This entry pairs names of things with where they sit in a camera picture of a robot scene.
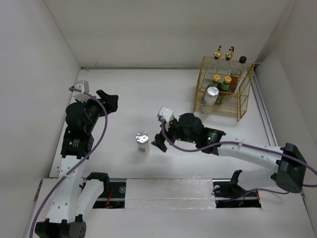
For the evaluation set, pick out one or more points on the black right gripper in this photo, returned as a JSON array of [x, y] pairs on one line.
[[159, 142]]

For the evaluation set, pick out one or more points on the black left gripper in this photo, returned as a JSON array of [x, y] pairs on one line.
[[111, 103]]

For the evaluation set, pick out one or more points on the silver-lid spice jar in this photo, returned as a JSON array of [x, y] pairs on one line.
[[210, 96], [143, 142]]

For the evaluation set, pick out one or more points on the yellow-cap sauce bottle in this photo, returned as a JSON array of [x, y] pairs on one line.
[[214, 83], [223, 90]]

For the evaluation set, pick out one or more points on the clear oil bottle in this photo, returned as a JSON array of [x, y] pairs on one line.
[[216, 57]]

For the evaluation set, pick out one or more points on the clear bottle black cap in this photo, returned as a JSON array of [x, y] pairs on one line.
[[236, 74]]

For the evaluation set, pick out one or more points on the dark-filled gold-spout oil bottle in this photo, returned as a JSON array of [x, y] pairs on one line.
[[228, 57]]

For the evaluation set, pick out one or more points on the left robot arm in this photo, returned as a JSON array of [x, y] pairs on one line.
[[64, 211]]

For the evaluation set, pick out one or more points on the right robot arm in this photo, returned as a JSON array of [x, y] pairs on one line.
[[286, 165]]

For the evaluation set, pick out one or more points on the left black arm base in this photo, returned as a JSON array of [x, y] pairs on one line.
[[113, 195]]

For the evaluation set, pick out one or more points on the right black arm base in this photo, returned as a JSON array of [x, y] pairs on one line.
[[228, 194]]

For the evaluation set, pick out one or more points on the white foam front board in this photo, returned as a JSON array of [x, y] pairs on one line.
[[172, 194]]

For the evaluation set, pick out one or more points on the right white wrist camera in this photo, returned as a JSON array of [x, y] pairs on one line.
[[165, 114]]

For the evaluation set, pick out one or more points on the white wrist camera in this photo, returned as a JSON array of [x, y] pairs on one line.
[[165, 114], [81, 86]]

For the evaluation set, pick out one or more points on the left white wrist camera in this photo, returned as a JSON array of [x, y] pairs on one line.
[[81, 86]]

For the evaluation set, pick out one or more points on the gold wire basket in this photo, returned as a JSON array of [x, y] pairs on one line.
[[231, 103]]

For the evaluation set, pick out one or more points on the aluminium side rail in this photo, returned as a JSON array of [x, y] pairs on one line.
[[263, 112]]

